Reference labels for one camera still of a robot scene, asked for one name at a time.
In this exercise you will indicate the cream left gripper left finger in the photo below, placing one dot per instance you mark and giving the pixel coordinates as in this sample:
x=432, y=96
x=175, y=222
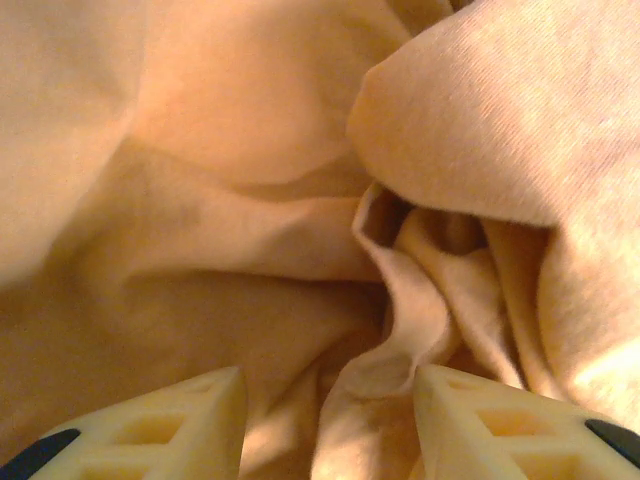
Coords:
x=200, y=440

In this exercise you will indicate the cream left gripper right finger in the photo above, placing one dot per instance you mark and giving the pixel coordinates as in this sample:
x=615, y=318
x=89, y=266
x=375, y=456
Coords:
x=460, y=440

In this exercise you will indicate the orange t-shirt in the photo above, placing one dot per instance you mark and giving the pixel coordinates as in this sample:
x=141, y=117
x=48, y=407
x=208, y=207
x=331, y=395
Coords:
x=250, y=175

